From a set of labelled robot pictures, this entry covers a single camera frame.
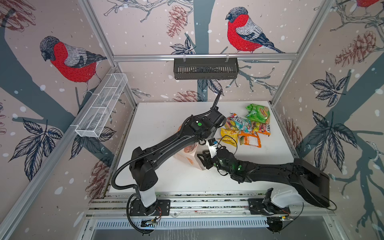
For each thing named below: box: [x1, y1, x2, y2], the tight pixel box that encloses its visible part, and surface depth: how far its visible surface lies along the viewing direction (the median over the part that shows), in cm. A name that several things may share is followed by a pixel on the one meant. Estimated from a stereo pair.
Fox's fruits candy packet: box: [224, 112, 245, 131], surface depth 105 cm
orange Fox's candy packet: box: [238, 130, 262, 148], surface depth 99 cm
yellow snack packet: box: [220, 128, 239, 147], surface depth 98 cm
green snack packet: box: [245, 103, 271, 124], surface depth 107 cm
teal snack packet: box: [230, 114, 252, 134], surface depth 101 cm
